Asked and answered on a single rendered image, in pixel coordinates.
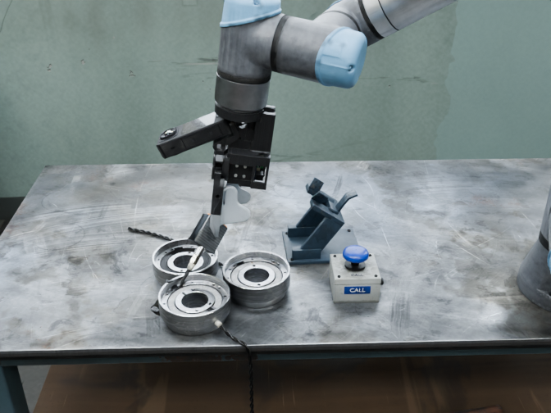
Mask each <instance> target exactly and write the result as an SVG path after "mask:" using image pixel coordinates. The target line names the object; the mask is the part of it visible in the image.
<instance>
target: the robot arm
mask: <svg viewBox="0 0 551 413"><path fill-rule="evenodd" d="M456 1H457V0H339V1H337V2H334V3H333V4H332V5H330V6H329V7H328V8H327V10H326V11H325V12H323V13H322V14H321V15H319V16H318V17H317V18H316V19H315V20H305V19H302V18H298V17H293V16H288V15H286V14H281V8H280V4H281V2H280V0H225V2H224V8H223V14H222V20H221V23H220V27H221V35H220V44H219V53H218V62H217V72H216V86H215V95H214V98H215V100H216V101H215V112H213V113H211V114H208V115H206V116H202V117H200V118H197V119H196V120H192V121H190V122H188V123H185V124H182V125H179V126H177V127H174V128H171V129H168V130H166V131H163V132H162V133H161V134H160V136H159V139H158V141H157V145H156V146H157V149H158V151H159V152H160V153H161V155H162V157H163V158H164V159H167V158H168V157H173V156H176V155H178V154H180V153H182V152H185V151H188V150H189V149H192V148H195V147H198V146H201V145H203V144H205V143H209V142H211V141H213V145H212V147H213V149H214V155H213V163H212V179H214V181H213V190H212V207H211V217H210V228H211V230H212V232H213V234H214V236H215V237H218V238H219V230H220V226H221V225H225V224H231V223H238V222H244V221H246V220H248V219H249V217H250V210H249V209H248V208H247V207H245V206H243V205H241V204H244V203H247V202H249V201H250V198H251V195H250V193H249V192H248V191H246V190H244V189H242V188H241V187H240V186H244V187H250V188H255V189H262V190H266V183H267V177H268V171H269V165H270V159H271V143H272V137H273V131H274V125H275V119H276V106H269V105H267V101H268V94H269V88H270V82H271V72H272V71H274V72H277V73H280V74H283V75H289V76H293V77H296V78H300V79H305V80H309V81H312V82H316V83H319V84H322V85H324V86H327V87H330V86H335V87H339V88H343V89H350V88H352V87H353V86H354V85H355V84H356V83H357V81H358V78H359V76H360V74H361V73H362V68H363V65H364V61H365V57H366V53H367V47H368V46H370V45H372V44H373V43H376V42H378V41H380V40H382V39H383V38H385V37H387V36H389V35H391V34H393V33H395V32H397V31H399V30H401V29H403V28H404V27H406V26H408V25H410V24H412V23H414V22H416V21H418V20H420V19H422V18H424V17H426V16H428V15H430V14H432V13H434V12H436V11H438V10H440V9H441V8H443V7H446V6H448V5H449V4H451V3H453V2H456ZM265 169H266V176H265ZM263 177H265V182H257V181H255V180H261V181H263ZM225 181H226V186H225ZM224 202H225V203H224ZM517 285H518V287H519V289H520V290H521V292H522V293H523V295H524V296H525V297H526V298H527V299H529V300H530V301H531V302H533V303H534V304H536V305H537V306H539V307H541V308H543V309H545V310H546V311H550V312H551V185H550V189H549V195H548V199H547V202H546V206H545V210H544V216H543V219H542V224H541V227H540V234H539V237H538V239H537V241H536V242H535V244H534V245H533V247H532V248H531V250H530V251H529V252H528V254H527V255H526V258H525V259H524V260H523V261H522V263H521V265H520V267H519V271H518V275H517Z"/></svg>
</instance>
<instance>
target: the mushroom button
mask: <svg viewBox="0 0 551 413"><path fill-rule="evenodd" d="M343 258H344V259H345V260H346V261H349V262H351V264H352V265H353V266H358V265H359V263H362V262H364V261H366V260H367V259H368V258H369V252H368V250H367V249H366V248H364V247H363V246H359V245H350V246H347V247H346V248H345V249H344V250H343Z"/></svg>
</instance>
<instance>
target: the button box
mask: <svg viewBox="0 0 551 413"><path fill-rule="evenodd" d="M329 279H330V287H331V292H332V297H333V302H334V303H364V302H379V300H380V286H381V285H383V284H384V280H383V278H382V277H380V272H379V270H378V266H377V264H376V259H375V256H374V253H369V258H368V259H367V260H366V261H364V262H362V263H359V265H357V266H354V265H352V264H351V262H349V261H346V260H345V259H344V258H343V254H330V269H329Z"/></svg>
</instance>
